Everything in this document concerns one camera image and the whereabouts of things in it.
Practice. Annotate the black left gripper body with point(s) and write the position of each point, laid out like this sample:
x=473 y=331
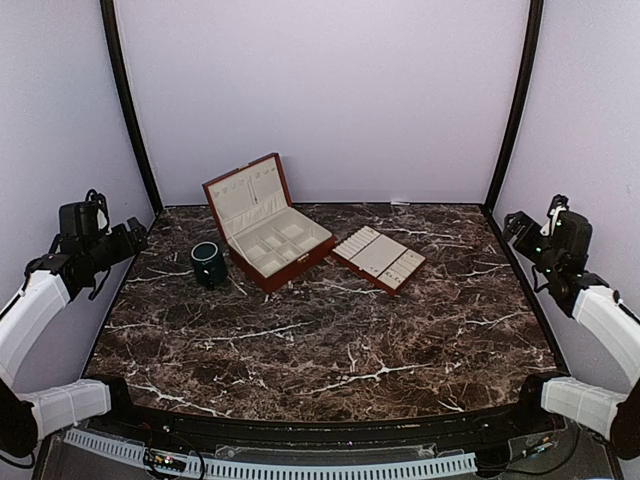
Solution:
x=125 y=249

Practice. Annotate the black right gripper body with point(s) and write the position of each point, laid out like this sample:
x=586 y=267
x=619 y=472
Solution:
x=525 y=245

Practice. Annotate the red jewelry tray insert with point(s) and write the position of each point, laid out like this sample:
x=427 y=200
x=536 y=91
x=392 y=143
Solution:
x=369 y=253

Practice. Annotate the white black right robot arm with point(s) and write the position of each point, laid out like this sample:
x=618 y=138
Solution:
x=558 y=250

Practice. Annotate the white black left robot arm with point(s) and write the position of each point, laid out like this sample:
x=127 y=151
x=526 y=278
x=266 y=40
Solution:
x=80 y=257

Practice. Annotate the red open jewelry box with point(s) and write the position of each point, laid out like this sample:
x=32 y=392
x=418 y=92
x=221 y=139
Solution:
x=269 y=240

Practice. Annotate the dark green ceramic mug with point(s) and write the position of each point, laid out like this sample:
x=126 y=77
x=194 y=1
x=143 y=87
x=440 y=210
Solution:
x=208 y=264

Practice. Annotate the hoop earrings in tray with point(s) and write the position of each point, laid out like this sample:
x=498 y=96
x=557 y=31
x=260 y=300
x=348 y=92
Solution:
x=396 y=276

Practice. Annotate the black front table rail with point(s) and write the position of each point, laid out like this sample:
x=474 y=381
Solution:
x=483 y=428

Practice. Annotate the black right frame post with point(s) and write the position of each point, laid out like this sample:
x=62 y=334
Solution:
x=521 y=89

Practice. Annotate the black frame post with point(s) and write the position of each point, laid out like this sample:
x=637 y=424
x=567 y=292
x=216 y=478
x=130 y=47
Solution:
x=521 y=89
x=119 y=72

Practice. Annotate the black left frame post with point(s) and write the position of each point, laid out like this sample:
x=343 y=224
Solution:
x=119 y=72

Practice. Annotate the white slotted cable duct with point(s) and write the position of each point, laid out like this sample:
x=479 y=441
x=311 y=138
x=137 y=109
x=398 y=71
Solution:
x=254 y=463

